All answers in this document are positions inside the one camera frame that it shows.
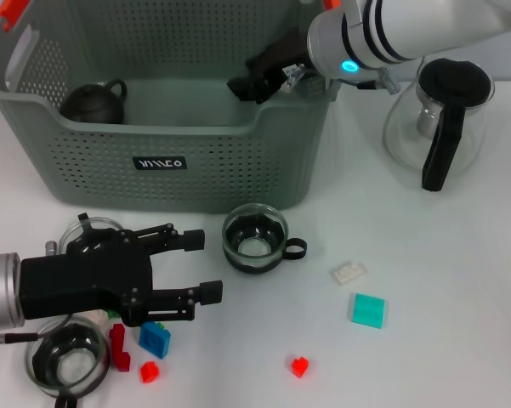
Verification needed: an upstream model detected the blue square building block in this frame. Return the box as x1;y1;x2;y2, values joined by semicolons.
138;321;172;360

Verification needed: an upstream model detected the right arm gripper cable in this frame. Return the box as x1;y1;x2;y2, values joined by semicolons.
282;63;399;94

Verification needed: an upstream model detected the grey-green perforated storage basket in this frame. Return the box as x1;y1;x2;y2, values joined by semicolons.
0;0;349;213

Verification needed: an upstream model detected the dark red curved block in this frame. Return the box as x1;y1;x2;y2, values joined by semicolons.
109;323;133;371

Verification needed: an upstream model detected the black clay teapot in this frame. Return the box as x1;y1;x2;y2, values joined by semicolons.
59;79;129;125

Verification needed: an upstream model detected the teal square building block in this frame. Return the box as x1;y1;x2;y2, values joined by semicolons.
348;292;387;331

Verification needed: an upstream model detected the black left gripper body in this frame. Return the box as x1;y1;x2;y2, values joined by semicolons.
19;229;154;327

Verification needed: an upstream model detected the white building block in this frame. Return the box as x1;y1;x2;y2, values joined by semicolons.
87;309;110;328
331;261;366;285

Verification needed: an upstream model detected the glass pitcher with black handle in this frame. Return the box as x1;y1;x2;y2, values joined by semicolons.
382;58;497;192

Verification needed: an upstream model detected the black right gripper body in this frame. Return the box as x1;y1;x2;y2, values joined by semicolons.
245;27;320;93

